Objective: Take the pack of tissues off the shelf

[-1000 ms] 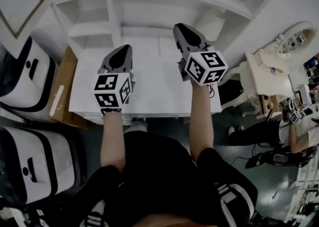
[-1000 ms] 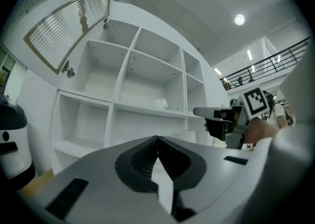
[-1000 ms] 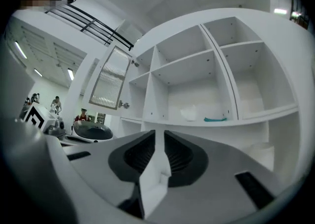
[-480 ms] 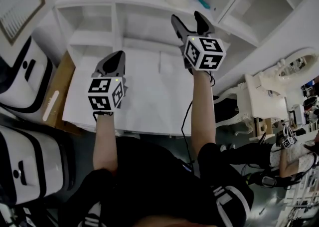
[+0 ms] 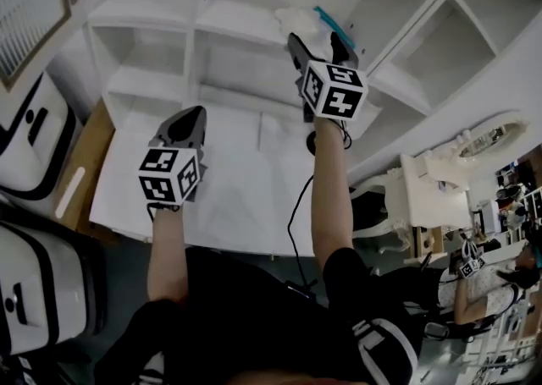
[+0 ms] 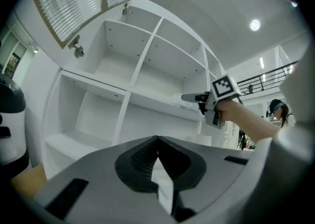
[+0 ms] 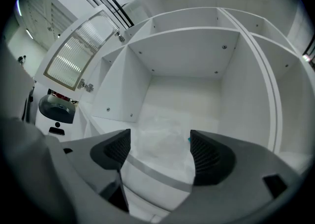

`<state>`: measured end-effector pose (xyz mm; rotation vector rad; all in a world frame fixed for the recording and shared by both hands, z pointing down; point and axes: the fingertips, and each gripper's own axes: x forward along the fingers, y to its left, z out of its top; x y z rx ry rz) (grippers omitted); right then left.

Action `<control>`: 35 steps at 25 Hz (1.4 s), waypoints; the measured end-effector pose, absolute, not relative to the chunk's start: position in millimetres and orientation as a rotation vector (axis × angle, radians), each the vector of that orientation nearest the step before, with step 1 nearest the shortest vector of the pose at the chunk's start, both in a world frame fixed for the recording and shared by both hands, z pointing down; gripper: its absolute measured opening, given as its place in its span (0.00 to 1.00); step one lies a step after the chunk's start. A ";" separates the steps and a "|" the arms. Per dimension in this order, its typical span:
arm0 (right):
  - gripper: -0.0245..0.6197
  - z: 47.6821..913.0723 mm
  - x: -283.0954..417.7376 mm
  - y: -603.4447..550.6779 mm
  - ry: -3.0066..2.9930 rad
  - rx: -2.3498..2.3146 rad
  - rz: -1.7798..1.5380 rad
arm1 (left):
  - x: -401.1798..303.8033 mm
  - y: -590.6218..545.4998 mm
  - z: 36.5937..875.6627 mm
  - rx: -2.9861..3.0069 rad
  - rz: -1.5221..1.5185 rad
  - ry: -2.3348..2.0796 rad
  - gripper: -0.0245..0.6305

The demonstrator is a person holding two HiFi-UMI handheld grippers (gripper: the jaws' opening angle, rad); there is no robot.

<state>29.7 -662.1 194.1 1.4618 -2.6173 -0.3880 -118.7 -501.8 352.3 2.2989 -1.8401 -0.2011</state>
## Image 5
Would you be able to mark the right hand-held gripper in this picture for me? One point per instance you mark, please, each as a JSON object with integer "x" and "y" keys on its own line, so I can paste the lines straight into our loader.
{"x": 334, "y": 95}

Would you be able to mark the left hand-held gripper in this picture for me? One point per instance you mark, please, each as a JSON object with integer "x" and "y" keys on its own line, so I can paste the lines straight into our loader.
{"x": 165, "y": 176}

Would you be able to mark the white shelf unit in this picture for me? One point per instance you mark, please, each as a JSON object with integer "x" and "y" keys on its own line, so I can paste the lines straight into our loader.
{"x": 148, "y": 49}

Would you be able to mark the person's right forearm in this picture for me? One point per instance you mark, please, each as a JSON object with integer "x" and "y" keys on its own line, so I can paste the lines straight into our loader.
{"x": 332, "y": 197}

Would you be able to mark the person's left forearm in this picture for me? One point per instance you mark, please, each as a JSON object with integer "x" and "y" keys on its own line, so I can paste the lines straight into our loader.
{"x": 167, "y": 256}

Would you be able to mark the white desk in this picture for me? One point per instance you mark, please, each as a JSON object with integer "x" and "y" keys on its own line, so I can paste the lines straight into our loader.
{"x": 237, "y": 188}

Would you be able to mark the brown cardboard box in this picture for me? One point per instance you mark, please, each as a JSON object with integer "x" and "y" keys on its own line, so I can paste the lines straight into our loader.
{"x": 89, "y": 163}

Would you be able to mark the white and black robot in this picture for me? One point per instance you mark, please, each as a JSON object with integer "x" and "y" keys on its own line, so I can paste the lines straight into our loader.
{"x": 38, "y": 138}
{"x": 42, "y": 286}

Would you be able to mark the cream ornate vanity table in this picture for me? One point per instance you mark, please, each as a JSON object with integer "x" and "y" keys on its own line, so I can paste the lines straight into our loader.
{"x": 432, "y": 188}

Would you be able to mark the oval cream framed mirror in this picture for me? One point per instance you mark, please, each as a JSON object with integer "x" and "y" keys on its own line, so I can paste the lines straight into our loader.
{"x": 491, "y": 140}

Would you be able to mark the white louvred window shutter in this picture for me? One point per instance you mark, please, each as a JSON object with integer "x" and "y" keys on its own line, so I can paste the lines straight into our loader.
{"x": 29, "y": 7}

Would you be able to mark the person's black shirt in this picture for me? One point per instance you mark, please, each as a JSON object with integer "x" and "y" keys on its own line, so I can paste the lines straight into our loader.
{"x": 254, "y": 324}

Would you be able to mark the small wooden box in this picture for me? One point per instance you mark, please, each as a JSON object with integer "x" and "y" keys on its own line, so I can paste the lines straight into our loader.
{"x": 427, "y": 241}

